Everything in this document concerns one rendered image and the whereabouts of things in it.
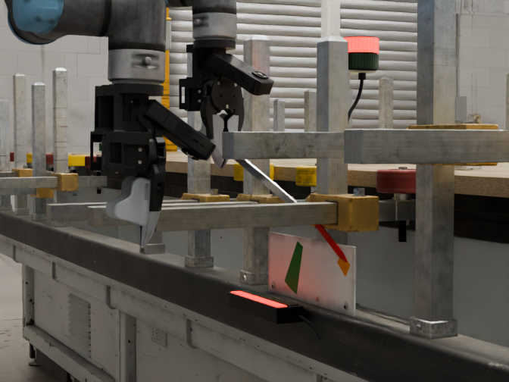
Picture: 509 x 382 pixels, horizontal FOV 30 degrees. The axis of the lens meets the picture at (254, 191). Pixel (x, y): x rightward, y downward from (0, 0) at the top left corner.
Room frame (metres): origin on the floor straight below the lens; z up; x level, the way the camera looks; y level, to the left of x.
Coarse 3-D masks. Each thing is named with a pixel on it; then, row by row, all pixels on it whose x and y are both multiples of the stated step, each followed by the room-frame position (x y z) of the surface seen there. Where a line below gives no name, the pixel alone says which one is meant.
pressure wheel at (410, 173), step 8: (400, 168) 1.44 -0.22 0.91; (376, 176) 1.45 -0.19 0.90; (384, 176) 1.42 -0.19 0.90; (392, 176) 1.41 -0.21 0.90; (400, 176) 1.41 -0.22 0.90; (408, 176) 1.41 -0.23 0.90; (376, 184) 1.45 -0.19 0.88; (384, 184) 1.42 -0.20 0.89; (392, 184) 1.42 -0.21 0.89; (400, 184) 1.41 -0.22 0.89; (408, 184) 1.41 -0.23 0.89; (384, 192) 1.43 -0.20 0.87; (392, 192) 1.42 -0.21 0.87; (400, 192) 1.41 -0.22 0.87; (408, 192) 1.41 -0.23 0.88; (400, 224) 1.45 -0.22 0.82; (400, 232) 1.44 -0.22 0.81; (400, 240) 1.44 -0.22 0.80
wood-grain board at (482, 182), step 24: (168, 168) 2.41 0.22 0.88; (216, 168) 2.15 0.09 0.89; (288, 168) 1.85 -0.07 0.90; (360, 168) 1.72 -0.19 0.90; (384, 168) 1.72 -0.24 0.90; (408, 168) 1.72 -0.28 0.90; (504, 168) 1.72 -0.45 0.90; (456, 192) 1.40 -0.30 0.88; (480, 192) 1.35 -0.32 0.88; (504, 192) 1.31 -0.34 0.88
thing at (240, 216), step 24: (168, 216) 1.26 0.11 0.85; (192, 216) 1.27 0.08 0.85; (216, 216) 1.29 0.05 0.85; (240, 216) 1.31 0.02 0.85; (264, 216) 1.32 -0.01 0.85; (288, 216) 1.34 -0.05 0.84; (312, 216) 1.36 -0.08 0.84; (336, 216) 1.38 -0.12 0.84; (384, 216) 1.42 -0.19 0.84; (408, 216) 1.43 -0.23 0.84
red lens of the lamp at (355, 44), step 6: (348, 42) 1.44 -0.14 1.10; (354, 42) 1.43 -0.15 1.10; (360, 42) 1.43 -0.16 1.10; (366, 42) 1.43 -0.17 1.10; (372, 42) 1.44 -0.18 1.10; (378, 42) 1.45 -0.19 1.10; (348, 48) 1.44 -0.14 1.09; (354, 48) 1.43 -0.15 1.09; (360, 48) 1.43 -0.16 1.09; (366, 48) 1.43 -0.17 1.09; (372, 48) 1.44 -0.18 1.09; (378, 48) 1.45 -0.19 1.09
